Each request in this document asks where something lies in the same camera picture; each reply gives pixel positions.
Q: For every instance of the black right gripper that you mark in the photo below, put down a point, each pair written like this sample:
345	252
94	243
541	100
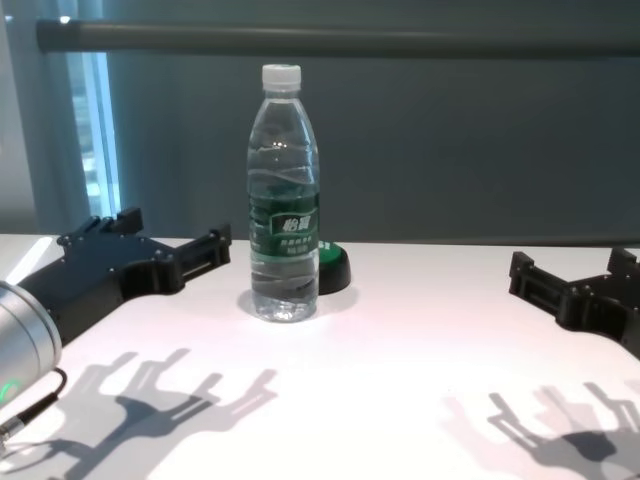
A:
605	310

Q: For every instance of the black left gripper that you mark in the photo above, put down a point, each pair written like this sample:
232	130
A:
110	270

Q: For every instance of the left robot arm silver black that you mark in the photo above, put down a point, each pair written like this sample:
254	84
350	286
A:
25	345

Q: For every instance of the window glass strip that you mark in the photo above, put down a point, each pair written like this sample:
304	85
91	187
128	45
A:
95	140

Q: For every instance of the clear water bottle green label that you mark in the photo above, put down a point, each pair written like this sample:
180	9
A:
284	200

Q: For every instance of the green button black base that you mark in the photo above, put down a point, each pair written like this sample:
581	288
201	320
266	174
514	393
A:
335	272

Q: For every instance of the thick grey metal handrail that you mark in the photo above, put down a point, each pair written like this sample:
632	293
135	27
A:
350	37

